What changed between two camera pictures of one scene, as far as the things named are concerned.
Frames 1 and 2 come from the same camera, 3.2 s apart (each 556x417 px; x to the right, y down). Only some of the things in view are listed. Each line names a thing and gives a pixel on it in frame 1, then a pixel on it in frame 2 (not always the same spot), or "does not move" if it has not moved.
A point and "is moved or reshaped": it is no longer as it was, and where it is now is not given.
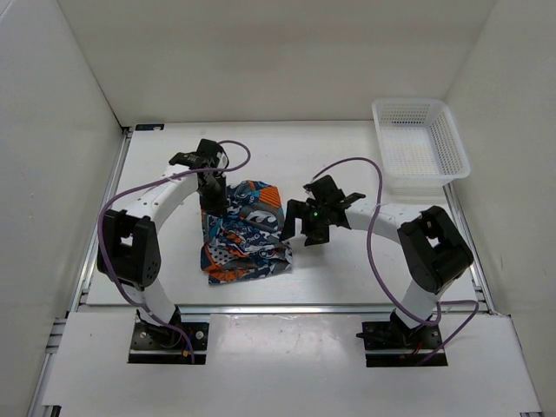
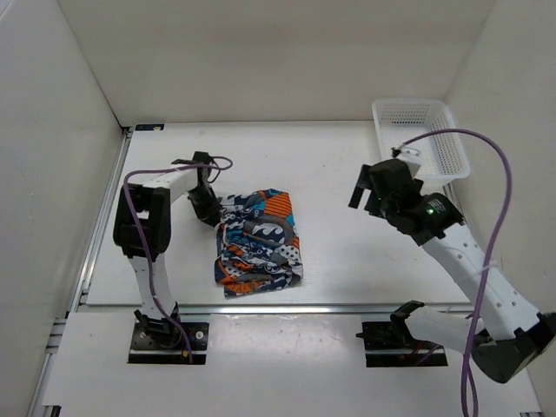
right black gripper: [294, 209] → [365, 182]
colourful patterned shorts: [246, 241] is moved or reshaped
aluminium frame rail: [253, 309] does not move
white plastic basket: [420, 145] does not move
